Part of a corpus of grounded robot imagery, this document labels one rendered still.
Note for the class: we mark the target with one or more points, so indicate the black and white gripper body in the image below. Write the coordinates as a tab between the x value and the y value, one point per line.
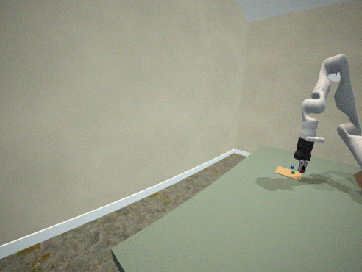
305	144

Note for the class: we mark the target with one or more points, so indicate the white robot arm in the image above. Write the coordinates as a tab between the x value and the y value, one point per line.
344	99

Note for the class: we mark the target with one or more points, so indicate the orange square mat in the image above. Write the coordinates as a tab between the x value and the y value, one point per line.
287	172

